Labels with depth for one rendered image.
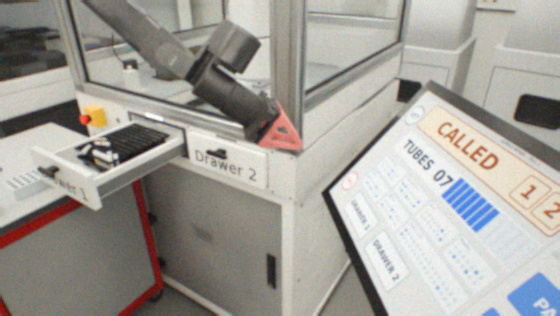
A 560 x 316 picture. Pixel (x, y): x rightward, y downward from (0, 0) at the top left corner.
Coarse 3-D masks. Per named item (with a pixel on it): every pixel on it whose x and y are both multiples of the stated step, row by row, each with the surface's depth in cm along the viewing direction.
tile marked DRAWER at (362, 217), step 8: (360, 192) 65; (352, 200) 66; (360, 200) 64; (344, 208) 66; (352, 208) 65; (360, 208) 63; (368, 208) 61; (352, 216) 63; (360, 216) 62; (368, 216) 60; (376, 216) 59; (352, 224) 62; (360, 224) 61; (368, 224) 59; (376, 224) 58; (360, 232) 60; (368, 232) 58
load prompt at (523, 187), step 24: (432, 120) 60; (456, 120) 56; (456, 144) 53; (480, 144) 50; (480, 168) 48; (504, 168) 45; (528, 168) 43; (504, 192) 44; (528, 192) 41; (552, 192) 39; (528, 216) 40; (552, 216) 38
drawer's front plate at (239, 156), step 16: (192, 144) 111; (208, 144) 107; (224, 144) 103; (192, 160) 114; (208, 160) 110; (224, 160) 106; (240, 160) 102; (256, 160) 99; (240, 176) 105; (256, 176) 101
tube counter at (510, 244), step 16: (432, 176) 54; (448, 176) 52; (448, 192) 50; (464, 192) 48; (480, 192) 46; (464, 208) 47; (480, 208) 45; (496, 208) 43; (464, 224) 46; (480, 224) 44; (496, 224) 42; (512, 224) 41; (480, 240) 43; (496, 240) 41; (512, 240) 40; (528, 240) 39; (496, 256) 40; (512, 256) 39
